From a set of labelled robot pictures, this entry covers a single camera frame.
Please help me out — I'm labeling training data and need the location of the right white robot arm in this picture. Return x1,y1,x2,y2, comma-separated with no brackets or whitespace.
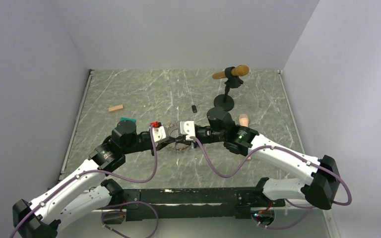
178,107,343,210

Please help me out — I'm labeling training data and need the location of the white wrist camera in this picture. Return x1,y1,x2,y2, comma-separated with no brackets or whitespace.
150,126,170,143
179,121,196,141

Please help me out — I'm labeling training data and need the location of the black base frame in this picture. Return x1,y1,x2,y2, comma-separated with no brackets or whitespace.
106,187,285,221

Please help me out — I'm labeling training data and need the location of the pink wooden cylinder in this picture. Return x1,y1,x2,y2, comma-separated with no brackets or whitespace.
239,114,253,161

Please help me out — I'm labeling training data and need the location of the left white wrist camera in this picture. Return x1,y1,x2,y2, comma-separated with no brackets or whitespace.
150,126,170,143

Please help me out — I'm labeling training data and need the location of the teal block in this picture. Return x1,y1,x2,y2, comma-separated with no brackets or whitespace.
120,117,136,123

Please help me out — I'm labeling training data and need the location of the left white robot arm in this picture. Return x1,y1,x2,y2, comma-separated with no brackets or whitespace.
10,120,177,238

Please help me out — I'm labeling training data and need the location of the tan wooden block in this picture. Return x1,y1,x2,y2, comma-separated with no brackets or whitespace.
108,104,124,113

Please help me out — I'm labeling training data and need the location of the black microphone stand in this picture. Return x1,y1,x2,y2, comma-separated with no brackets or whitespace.
213,76,244,112

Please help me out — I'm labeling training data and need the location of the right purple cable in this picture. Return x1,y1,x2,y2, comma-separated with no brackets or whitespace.
192,135,353,231

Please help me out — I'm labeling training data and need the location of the small black cylinder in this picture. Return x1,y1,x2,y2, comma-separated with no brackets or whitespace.
191,105,197,114

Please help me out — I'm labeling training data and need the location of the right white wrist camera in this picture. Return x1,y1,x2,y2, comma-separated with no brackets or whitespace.
179,121,196,141

